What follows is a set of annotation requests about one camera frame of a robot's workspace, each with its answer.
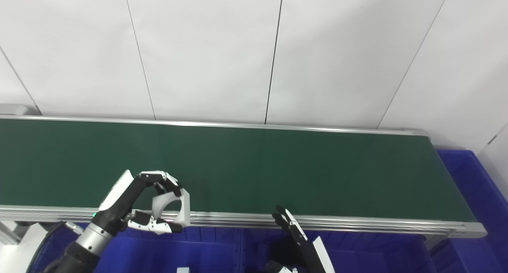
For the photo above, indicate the white plastic part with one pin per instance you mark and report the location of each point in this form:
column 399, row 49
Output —
column 183, row 270
column 185, row 209

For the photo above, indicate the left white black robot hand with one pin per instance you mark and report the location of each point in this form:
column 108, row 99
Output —
column 119, row 203

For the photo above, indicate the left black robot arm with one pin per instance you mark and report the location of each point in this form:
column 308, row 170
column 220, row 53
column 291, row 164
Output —
column 79, row 253

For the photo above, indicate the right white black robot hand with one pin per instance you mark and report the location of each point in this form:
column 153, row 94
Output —
column 311, row 257

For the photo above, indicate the green conveyor belt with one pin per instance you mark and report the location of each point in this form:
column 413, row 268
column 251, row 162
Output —
column 278, row 170
column 357, row 225

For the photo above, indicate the black plastic part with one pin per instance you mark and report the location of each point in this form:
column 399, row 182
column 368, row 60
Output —
column 281, row 249

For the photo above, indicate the blue plastic bin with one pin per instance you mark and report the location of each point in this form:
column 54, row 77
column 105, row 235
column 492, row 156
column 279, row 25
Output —
column 476, row 209
column 377, row 253
column 198, row 249

